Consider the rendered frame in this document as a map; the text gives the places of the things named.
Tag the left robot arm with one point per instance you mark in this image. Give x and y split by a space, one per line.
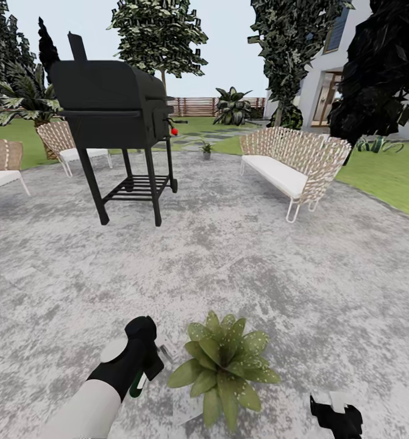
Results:
92 410

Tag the pot plant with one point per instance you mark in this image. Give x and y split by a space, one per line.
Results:
207 150
223 362

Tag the door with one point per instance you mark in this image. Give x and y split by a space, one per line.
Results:
330 93

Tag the insectifuge atomizer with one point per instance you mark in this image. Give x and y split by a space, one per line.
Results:
138 384

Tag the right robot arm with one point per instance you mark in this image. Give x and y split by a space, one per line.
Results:
344 421

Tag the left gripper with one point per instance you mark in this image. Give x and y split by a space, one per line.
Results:
153 365

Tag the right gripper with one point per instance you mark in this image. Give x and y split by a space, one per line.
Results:
329 419

